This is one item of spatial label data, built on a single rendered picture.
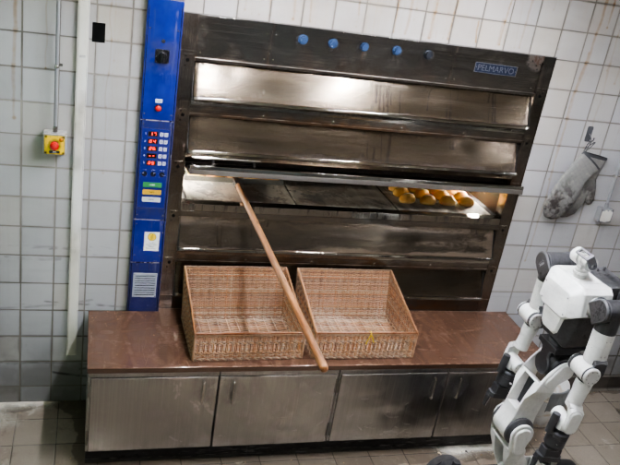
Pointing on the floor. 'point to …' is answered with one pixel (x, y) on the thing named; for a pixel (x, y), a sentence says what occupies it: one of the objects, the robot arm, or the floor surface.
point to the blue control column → (159, 76)
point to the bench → (287, 392)
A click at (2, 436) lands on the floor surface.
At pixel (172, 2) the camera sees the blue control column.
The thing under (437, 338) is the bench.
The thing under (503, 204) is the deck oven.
